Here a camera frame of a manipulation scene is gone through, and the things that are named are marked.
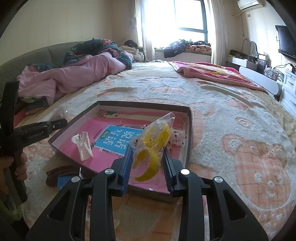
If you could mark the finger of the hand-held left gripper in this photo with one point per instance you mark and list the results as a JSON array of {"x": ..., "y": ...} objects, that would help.
[{"x": 57, "y": 124}]

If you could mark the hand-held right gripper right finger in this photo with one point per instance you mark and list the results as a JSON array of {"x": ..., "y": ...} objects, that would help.
[{"x": 168, "y": 172}]

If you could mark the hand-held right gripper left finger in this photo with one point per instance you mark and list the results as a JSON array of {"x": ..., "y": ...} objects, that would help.
[{"x": 126, "y": 172}]

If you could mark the bagged yellow hair clip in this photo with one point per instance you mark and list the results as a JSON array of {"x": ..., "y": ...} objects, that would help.
[{"x": 152, "y": 148}]

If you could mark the shallow dark-rimmed pink box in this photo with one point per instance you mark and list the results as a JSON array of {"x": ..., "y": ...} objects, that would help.
[{"x": 115, "y": 143}]

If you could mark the white hair claw clip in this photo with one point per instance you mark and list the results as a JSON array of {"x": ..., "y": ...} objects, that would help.
[{"x": 84, "y": 147}]

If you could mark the brown banana hair clip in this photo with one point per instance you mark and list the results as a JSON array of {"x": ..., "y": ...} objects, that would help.
[{"x": 60, "y": 172}]

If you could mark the person's left forearm green sleeve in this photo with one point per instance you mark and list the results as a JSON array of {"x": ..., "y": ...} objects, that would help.
[{"x": 9, "y": 208}]

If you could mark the person's left hand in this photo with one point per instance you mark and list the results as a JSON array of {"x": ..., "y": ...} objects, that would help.
[{"x": 21, "y": 163}]

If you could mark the pink quilt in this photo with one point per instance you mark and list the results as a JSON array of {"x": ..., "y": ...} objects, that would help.
[{"x": 76, "y": 74}]

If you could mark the small blue object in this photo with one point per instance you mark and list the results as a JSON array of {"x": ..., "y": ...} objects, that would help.
[{"x": 63, "y": 183}]

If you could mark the green padded headboard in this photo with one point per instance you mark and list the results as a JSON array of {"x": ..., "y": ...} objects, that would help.
[{"x": 34, "y": 60}]

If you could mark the dark floral quilt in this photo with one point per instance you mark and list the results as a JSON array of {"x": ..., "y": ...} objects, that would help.
[{"x": 92, "y": 47}]

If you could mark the white clothes heap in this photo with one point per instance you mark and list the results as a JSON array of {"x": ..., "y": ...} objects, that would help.
[{"x": 136, "y": 54}]

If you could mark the pink patterned blanket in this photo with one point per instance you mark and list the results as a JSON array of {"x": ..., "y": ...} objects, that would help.
[{"x": 208, "y": 71}]

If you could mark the black hat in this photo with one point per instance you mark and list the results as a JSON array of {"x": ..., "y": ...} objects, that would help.
[{"x": 130, "y": 43}]

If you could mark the dark clothes pile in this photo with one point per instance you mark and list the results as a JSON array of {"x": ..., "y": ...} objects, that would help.
[{"x": 177, "y": 47}]

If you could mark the sheer white curtain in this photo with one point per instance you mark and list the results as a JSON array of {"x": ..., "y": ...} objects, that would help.
[{"x": 146, "y": 34}]

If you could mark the colourful patterned cushion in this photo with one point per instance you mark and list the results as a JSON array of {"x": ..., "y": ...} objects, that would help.
[{"x": 200, "y": 48}]

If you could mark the white dresser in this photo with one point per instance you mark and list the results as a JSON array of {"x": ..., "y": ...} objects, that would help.
[{"x": 256, "y": 76}]

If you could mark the black storage box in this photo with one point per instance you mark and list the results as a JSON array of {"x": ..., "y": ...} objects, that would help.
[{"x": 252, "y": 65}]

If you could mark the white drawer cabinet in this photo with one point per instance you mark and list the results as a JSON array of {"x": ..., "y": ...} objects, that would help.
[{"x": 289, "y": 92}]

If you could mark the cream curtain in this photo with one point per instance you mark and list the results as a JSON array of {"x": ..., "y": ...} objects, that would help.
[{"x": 217, "y": 34}]

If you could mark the arched mirror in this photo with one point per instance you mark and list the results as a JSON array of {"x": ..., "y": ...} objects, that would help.
[{"x": 251, "y": 47}]

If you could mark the window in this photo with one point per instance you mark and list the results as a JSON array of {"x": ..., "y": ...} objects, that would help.
[{"x": 185, "y": 16}]

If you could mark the black television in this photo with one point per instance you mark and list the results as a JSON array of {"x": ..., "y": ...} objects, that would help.
[{"x": 286, "y": 41}]

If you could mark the white air conditioner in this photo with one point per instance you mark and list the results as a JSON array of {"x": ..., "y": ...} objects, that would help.
[{"x": 248, "y": 4}]

